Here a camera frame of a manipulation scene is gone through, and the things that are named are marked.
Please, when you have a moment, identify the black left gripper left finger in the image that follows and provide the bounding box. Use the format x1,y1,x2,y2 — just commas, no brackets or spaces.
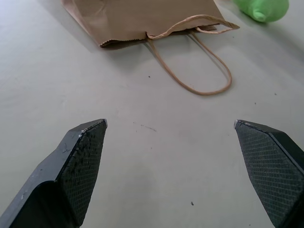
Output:
0,118,108,228

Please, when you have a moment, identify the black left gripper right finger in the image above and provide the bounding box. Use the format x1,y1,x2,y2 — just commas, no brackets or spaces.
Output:
234,119,304,228

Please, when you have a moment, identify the brown paper bag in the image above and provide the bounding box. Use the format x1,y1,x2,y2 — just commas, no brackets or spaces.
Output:
60,0,240,96

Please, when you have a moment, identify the green plastic bottle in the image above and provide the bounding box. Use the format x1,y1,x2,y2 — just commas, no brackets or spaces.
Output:
232,0,290,23

